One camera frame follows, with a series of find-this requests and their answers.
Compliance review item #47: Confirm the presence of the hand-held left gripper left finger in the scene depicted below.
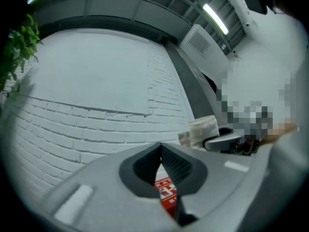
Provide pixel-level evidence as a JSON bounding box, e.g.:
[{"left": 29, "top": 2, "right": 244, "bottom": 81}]
[{"left": 40, "top": 143, "right": 182, "bottom": 232}]

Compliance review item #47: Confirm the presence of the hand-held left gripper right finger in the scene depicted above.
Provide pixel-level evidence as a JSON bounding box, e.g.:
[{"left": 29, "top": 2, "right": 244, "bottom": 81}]
[{"left": 160, "top": 143, "right": 270, "bottom": 227}]

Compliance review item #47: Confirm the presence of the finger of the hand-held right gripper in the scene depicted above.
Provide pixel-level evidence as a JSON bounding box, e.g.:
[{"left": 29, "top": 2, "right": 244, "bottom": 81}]
[{"left": 202, "top": 132, "right": 245, "bottom": 152}]

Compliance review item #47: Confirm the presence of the white terry cloth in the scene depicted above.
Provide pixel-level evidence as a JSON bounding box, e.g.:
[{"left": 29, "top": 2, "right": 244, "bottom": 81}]
[{"left": 178, "top": 115, "right": 220, "bottom": 150}]

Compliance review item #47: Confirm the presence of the red fire equipment box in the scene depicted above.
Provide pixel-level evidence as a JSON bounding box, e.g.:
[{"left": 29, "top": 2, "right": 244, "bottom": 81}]
[{"left": 154, "top": 176, "right": 178, "bottom": 218}]

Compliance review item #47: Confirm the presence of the person's right forearm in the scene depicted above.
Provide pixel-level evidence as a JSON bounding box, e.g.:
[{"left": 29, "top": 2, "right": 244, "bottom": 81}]
[{"left": 262, "top": 122, "right": 298, "bottom": 145}]

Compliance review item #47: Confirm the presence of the white ventilation unit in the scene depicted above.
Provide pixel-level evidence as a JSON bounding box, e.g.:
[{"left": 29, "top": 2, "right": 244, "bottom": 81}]
[{"left": 180, "top": 24, "right": 230, "bottom": 62}]

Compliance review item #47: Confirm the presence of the long ceiling light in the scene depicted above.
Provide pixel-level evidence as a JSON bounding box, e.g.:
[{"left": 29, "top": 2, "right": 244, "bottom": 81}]
[{"left": 202, "top": 3, "right": 230, "bottom": 36}]

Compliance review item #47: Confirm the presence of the green leafy plant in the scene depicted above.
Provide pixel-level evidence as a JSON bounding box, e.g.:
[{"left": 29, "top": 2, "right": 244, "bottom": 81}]
[{"left": 0, "top": 13, "right": 44, "bottom": 116}]

